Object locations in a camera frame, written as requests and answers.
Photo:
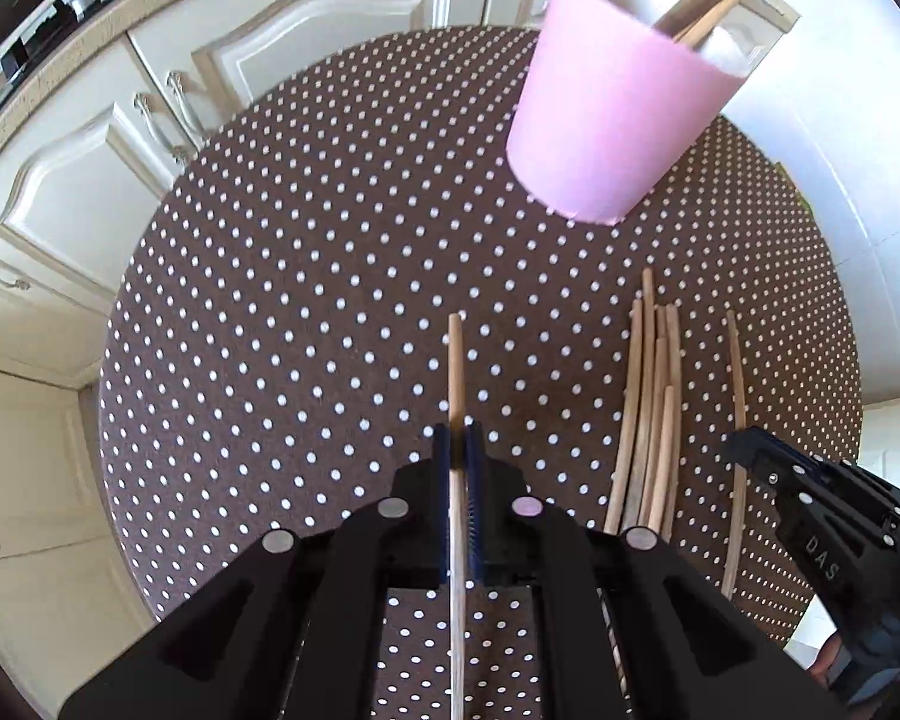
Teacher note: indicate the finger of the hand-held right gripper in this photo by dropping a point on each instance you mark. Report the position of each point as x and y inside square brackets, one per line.
[765, 457]

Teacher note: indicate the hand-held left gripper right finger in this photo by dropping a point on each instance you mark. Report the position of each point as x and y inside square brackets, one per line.
[475, 510]

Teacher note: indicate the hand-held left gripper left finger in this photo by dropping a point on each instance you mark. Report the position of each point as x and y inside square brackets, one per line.
[440, 510]

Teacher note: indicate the group of wooden chopsticks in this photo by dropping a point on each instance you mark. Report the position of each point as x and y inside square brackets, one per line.
[649, 390]

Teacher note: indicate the pink cup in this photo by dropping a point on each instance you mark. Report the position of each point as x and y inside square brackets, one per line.
[607, 105]

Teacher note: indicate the person's right hand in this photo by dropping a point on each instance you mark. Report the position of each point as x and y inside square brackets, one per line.
[825, 664]

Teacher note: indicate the round polka-dot table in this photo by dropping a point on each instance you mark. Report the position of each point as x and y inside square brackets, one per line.
[307, 315]

